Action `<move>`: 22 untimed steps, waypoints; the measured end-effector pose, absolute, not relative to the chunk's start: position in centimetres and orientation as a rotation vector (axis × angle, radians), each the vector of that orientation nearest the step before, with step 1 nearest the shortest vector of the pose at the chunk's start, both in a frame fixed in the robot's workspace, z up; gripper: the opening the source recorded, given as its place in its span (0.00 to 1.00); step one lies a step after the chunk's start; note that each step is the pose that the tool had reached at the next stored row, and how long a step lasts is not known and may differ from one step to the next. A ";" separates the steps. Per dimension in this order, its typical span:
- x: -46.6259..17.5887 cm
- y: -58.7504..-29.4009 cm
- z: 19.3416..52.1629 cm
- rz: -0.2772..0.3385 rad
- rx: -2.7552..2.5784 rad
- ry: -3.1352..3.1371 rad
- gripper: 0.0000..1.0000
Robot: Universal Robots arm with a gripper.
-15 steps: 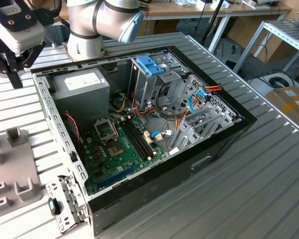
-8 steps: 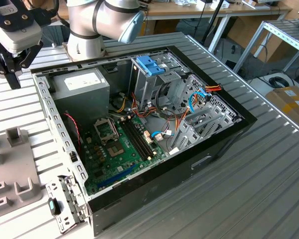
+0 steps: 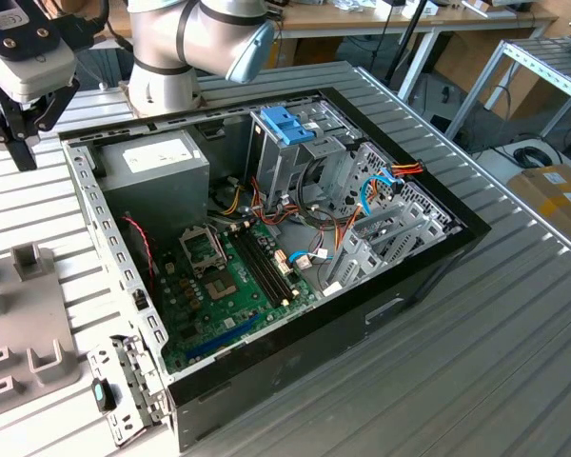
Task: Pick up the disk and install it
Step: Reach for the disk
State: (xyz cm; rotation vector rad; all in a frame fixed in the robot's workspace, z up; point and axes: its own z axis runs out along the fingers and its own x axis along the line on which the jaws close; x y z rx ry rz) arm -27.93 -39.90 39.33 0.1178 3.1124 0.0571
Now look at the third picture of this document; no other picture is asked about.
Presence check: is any orange red power wire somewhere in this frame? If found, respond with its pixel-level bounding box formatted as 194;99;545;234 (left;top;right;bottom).
333;160;425;252

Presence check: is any grey metal disk bay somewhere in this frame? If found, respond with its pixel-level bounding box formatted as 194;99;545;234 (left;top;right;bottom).
323;199;463;291

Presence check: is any grey power supply unit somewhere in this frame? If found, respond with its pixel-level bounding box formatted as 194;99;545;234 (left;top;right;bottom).
97;129;211;244

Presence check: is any grey parts rack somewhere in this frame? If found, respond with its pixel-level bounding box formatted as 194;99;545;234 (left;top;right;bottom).
0;242;85;423

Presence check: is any metal socket cover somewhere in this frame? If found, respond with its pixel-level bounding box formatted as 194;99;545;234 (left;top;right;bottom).
178;227;229;280

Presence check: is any grey metal drive cage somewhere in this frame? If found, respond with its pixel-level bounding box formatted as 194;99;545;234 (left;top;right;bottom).
245;102;363;218

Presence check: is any blue drive cage latch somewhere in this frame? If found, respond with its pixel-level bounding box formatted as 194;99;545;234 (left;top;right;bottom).
260;107;318;148

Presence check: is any green motherboard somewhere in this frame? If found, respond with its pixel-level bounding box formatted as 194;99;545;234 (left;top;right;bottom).
154;221;318;375

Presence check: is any black teal latch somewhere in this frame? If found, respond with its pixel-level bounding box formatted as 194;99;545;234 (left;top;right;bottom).
90;378;118;413

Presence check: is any black RAM slot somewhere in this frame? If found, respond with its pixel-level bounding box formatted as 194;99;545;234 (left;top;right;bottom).
241;227;297;300
228;229;283;308

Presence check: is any blue expansion slot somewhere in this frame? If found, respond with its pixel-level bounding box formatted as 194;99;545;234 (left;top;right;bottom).
185;311;263;363

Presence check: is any cream board connector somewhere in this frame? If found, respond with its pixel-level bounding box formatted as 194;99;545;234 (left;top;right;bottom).
273;249;294;278

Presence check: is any open black PC case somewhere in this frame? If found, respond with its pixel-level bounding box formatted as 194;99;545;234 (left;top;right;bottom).
58;87;492;453

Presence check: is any black tripod pole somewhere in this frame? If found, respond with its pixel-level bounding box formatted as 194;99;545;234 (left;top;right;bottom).
384;0;430;85

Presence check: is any brown cardboard sheet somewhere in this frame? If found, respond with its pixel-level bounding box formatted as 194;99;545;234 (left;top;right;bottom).
432;28;548;120

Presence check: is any labelled cardboard box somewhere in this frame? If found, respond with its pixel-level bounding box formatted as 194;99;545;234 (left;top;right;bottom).
506;165;571;258

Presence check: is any metal slat shelf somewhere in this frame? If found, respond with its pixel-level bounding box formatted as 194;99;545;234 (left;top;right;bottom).
444;37;571;144

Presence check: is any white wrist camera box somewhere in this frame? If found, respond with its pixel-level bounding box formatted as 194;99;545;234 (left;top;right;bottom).
0;0;80;104

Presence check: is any red black twisted wire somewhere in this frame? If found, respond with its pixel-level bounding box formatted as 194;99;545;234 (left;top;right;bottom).
122;214;157;291

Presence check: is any yellow orange wire bundle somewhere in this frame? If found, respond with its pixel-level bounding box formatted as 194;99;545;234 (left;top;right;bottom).
222;184;245;216

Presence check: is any multicolour wire bundle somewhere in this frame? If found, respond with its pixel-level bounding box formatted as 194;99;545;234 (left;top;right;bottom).
249;175;348;248

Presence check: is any metal card retention bracket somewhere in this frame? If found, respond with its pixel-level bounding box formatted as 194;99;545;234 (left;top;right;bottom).
86;334;172;448

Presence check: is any blue flat data wire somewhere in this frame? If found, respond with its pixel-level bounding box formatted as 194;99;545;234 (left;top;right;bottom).
288;250;337;268
360;166;405;216

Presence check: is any black cable coil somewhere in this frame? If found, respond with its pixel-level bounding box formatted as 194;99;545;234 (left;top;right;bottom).
512;146;556;169

